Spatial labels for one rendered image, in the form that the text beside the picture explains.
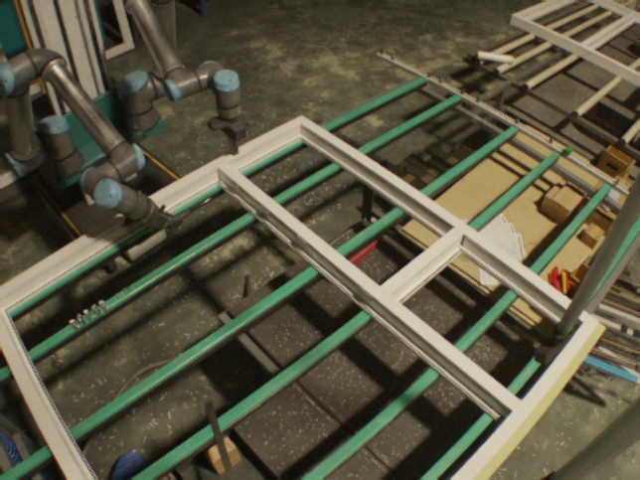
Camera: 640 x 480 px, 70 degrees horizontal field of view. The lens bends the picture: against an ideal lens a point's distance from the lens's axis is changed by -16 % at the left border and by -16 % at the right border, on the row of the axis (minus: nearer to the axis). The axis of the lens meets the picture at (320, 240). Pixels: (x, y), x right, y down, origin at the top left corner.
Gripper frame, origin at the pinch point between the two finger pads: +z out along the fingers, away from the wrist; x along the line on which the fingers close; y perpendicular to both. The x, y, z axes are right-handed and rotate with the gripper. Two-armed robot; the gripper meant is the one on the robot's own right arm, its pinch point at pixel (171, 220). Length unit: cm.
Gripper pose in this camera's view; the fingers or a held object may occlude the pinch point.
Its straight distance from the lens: 188.9
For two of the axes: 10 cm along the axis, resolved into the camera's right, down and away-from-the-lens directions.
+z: 4.3, 2.3, 8.7
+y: 6.0, -7.9, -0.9
